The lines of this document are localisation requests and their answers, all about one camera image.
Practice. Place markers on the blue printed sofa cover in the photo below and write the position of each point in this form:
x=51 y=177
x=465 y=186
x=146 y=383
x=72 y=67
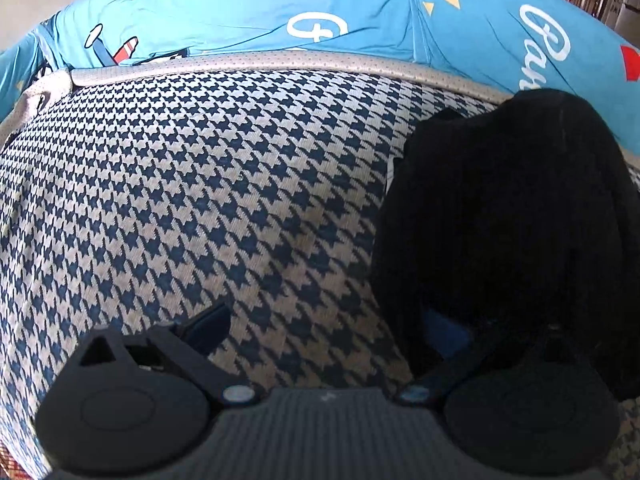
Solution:
x=300 y=5

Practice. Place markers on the houndstooth sofa seat cover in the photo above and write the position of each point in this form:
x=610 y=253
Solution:
x=200 y=185

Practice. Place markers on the silver refrigerator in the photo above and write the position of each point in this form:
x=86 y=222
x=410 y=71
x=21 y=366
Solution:
x=625 y=10

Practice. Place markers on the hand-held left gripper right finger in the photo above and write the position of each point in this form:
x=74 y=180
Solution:
x=445 y=331

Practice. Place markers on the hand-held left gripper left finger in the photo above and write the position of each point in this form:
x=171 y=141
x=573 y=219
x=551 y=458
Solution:
x=210 y=327

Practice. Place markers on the black t-shirt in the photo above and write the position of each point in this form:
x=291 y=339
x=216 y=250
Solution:
x=500 y=200

